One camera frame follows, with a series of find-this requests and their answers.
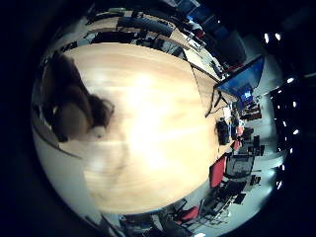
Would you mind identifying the brown plush toy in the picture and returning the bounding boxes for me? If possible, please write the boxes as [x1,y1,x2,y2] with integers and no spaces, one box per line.
[40,52,116,143]

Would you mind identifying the black device on desk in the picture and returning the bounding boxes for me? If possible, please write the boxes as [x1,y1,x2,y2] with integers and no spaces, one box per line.
[215,118,231,146]

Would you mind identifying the large blue screen monitor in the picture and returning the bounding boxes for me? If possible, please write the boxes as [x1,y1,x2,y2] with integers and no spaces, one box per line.
[215,54,266,97]

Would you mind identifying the black mesh office chair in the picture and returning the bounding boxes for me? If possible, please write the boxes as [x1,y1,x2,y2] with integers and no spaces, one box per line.
[225,154,255,181]

